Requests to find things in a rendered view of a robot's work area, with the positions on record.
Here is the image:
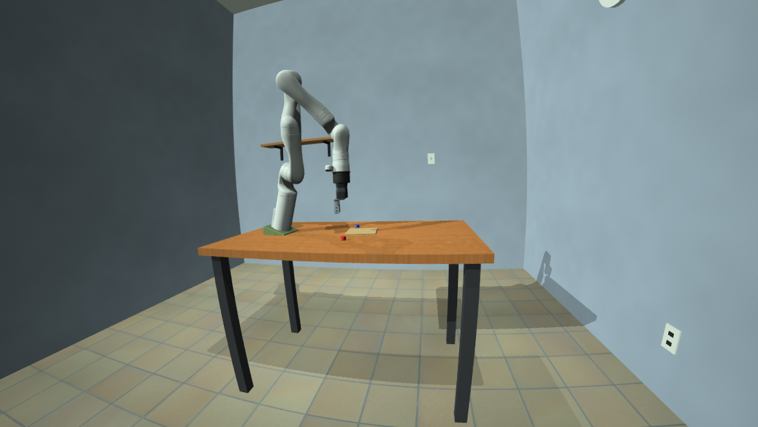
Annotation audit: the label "beige square mat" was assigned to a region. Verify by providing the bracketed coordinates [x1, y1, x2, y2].
[345, 228, 378, 235]

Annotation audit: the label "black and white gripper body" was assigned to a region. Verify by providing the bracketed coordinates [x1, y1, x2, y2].
[325, 160, 350, 199]

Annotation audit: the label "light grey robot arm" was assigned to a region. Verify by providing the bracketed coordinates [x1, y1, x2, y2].
[271, 70, 349, 232]

